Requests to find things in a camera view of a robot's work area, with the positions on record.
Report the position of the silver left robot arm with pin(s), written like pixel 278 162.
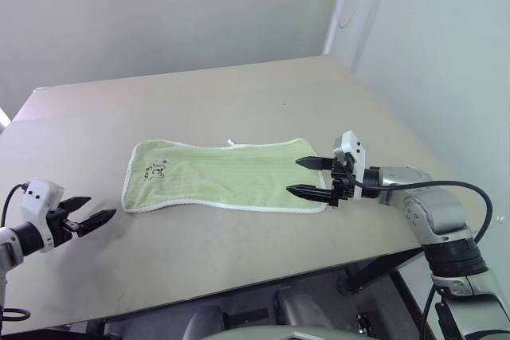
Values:
pixel 10 248

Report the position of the black table frame brace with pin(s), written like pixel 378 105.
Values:
pixel 378 270

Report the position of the grey rounded shape under table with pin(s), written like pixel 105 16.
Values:
pixel 207 324
pixel 303 308

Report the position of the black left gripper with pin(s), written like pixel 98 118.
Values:
pixel 60 228

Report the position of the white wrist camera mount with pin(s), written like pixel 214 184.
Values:
pixel 38 192
pixel 352 145

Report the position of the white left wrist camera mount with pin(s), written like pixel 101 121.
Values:
pixel 38 192

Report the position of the light green towel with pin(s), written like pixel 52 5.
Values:
pixel 223 177

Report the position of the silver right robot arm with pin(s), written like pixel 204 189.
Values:
pixel 438 212

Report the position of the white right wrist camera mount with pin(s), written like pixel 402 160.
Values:
pixel 352 145

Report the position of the black crossbar under table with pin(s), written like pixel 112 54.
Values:
pixel 249 316

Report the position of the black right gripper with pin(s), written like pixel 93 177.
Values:
pixel 342 184

